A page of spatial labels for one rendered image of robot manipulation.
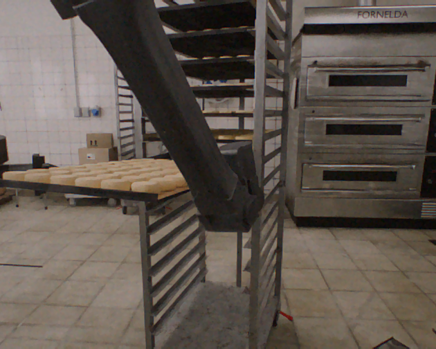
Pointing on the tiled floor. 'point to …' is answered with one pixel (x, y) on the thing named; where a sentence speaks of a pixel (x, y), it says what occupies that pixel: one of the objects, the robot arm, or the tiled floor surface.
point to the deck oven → (370, 117)
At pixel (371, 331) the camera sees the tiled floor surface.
